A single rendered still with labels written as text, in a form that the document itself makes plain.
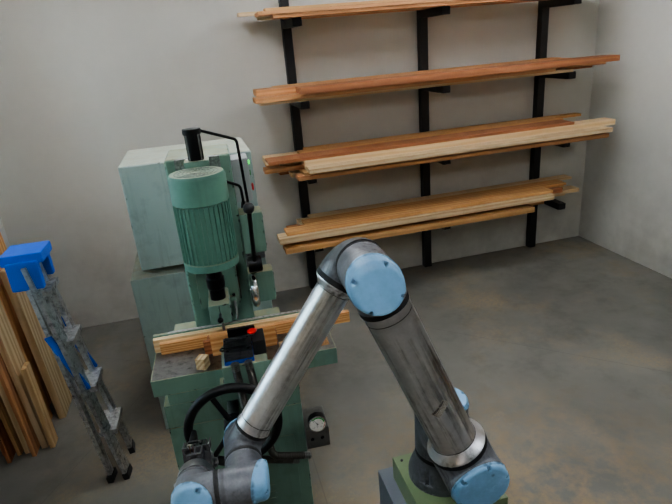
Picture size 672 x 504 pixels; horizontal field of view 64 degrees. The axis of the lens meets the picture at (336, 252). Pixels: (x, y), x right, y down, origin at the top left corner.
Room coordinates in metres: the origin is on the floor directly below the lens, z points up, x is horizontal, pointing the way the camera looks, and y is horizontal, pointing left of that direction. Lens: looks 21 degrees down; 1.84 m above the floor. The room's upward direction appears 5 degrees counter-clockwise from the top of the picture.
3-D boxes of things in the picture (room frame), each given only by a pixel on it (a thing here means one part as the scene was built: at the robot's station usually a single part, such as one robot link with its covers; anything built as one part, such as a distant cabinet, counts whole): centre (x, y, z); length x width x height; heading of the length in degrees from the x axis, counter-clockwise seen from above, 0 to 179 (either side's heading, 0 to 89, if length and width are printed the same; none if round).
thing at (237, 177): (1.98, 0.33, 1.40); 0.10 x 0.06 x 0.16; 11
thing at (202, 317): (1.93, 0.46, 1.16); 0.22 x 0.22 x 0.72; 11
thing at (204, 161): (1.78, 0.43, 1.54); 0.08 x 0.08 x 0.17; 11
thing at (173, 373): (1.54, 0.33, 0.87); 0.61 x 0.30 x 0.06; 101
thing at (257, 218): (1.88, 0.30, 1.23); 0.09 x 0.08 x 0.15; 11
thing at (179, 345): (1.66, 0.30, 0.92); 0.66 x 0.02 x 0.04; 101
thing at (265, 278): (1.85, 0.29, 1.02); 0.09 x 0.07 x 0.12; 101
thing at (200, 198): (1.64, 0.41, 1.35); 0.18 x 0.18 x 0.31
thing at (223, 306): (1.66, 0.41, 1.03); 0.14 x 0.07 x 0.09; 11
